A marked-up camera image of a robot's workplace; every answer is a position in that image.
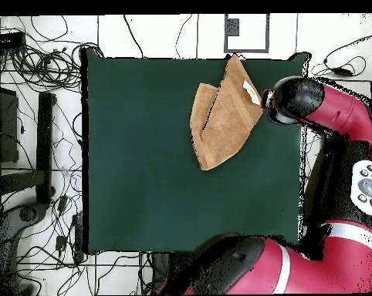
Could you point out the black metal frame bar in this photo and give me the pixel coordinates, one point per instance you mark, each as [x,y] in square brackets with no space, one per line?
[45,138]

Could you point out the office chair base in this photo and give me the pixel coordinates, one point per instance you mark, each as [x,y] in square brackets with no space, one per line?
[28,214]

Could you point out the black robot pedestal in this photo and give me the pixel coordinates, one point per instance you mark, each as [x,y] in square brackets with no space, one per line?
[161,268]

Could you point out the flat black box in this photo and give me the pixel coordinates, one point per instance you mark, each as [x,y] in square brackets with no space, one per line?
[7,40]

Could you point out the tan terry towel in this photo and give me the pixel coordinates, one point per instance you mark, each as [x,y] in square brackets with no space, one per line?
[226,129]

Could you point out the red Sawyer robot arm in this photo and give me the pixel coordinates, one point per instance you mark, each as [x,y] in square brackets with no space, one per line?
[343,111]

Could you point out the small black power adapter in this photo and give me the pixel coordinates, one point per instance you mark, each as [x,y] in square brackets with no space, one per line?
[61,243]

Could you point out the dark green table cloth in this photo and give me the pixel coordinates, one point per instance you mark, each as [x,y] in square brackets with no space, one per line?
[127,154]

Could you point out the grey square floor marker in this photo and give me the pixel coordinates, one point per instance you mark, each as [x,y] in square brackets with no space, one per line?
[232,27]

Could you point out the large black box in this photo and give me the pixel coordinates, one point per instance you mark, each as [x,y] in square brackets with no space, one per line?
[7,123]

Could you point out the long black power strip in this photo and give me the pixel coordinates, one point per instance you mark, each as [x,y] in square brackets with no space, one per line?
[78,234]

